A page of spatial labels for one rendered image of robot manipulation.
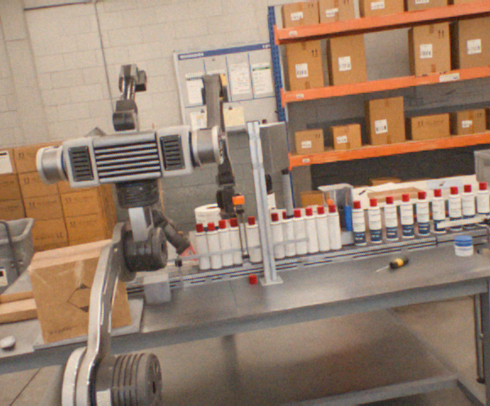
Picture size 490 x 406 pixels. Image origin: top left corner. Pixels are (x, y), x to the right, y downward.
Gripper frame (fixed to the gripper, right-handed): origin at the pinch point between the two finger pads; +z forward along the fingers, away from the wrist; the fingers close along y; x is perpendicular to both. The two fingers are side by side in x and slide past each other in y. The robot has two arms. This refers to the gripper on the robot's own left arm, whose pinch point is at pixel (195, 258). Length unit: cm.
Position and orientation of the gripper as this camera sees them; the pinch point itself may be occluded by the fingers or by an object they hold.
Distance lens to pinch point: 235.8
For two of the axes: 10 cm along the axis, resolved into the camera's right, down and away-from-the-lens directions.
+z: 6.9, 6.9, 2.2
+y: -1.4, -1.8, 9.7
